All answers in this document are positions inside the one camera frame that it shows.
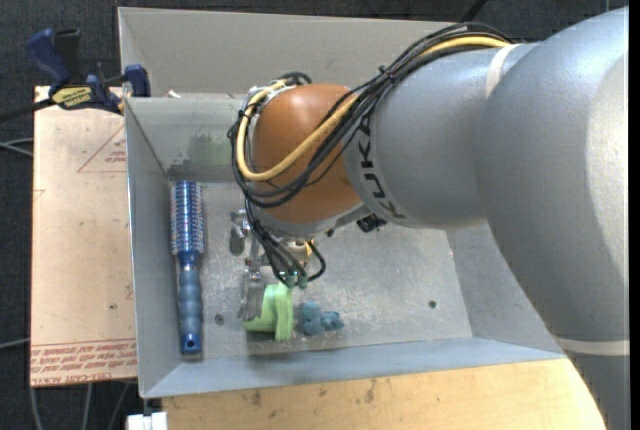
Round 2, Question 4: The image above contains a blue round hairbrush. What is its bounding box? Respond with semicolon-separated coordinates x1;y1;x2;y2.
168;179;208;357

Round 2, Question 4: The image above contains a grey metal bin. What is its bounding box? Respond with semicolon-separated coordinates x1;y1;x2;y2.
117;6;569;399

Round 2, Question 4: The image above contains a small blue toy animal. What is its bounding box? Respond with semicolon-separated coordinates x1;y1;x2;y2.
297;301;346;337

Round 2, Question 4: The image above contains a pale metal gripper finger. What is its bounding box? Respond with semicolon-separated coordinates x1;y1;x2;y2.
237;269;267;323
228;210;250;256

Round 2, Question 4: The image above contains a light green plastic cup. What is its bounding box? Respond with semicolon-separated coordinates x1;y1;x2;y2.
242;281;296;342

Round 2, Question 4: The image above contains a brown cardboard board red print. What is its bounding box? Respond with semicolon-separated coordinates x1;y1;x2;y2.
29;85;139;388

